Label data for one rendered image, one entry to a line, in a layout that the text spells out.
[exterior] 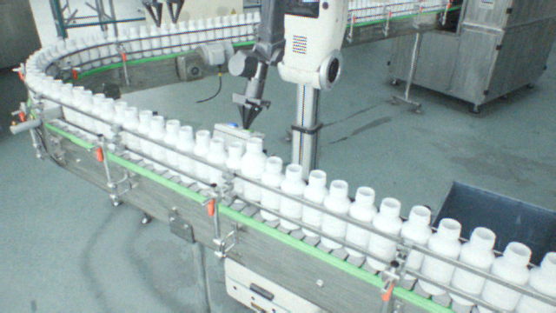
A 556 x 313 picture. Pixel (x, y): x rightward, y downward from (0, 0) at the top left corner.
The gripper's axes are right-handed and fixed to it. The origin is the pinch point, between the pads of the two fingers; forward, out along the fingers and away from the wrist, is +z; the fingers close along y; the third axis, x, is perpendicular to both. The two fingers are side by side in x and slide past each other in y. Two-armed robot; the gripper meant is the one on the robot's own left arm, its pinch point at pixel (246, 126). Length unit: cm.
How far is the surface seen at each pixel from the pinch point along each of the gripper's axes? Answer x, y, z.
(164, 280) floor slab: 47, -64, 103
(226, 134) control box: -2.9, -4.5, 3.6
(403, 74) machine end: 382, -58, -46
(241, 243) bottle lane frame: -12.9, 15.4, 28.2
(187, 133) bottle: -17.9, -6.1, 3.5
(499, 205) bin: 41, 71, 6
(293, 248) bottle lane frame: -15.4, 31.5, 21.7
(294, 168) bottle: -15.8, 27.0, 2.7
